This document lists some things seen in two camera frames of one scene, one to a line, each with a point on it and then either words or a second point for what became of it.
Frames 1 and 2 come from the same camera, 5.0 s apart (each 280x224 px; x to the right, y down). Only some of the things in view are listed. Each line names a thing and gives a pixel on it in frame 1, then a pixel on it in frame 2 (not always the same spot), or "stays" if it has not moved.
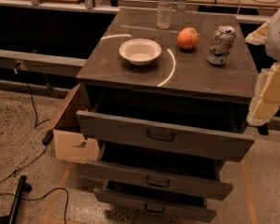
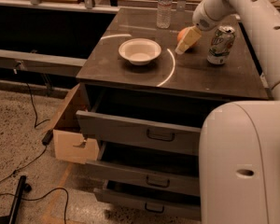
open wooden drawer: (70, 143) stays
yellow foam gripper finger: (272, 90) → (189, 38)
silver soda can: (221, 45) stays
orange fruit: (188, 37) stays
